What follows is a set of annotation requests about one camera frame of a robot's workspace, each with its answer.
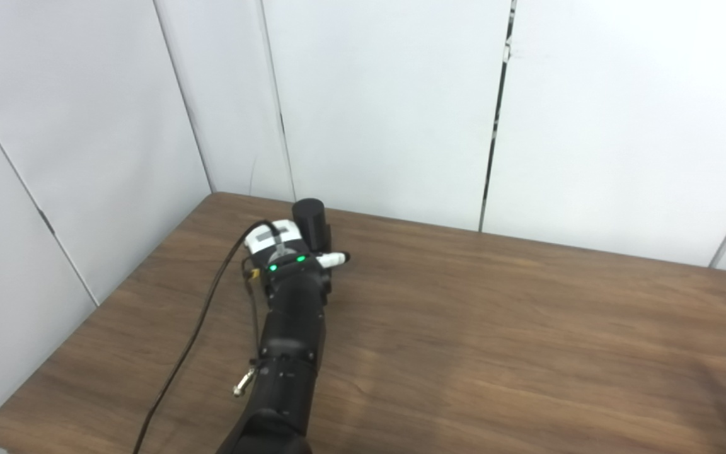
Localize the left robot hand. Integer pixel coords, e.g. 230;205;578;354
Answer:
243;219;351;271

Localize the black peg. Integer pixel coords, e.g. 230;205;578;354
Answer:
292;198;333;256

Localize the thin cable with yellow connector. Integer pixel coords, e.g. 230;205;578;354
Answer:
242;268;263;363

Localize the thick black left wrist cable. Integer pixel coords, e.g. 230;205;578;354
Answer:
133;219;282;454

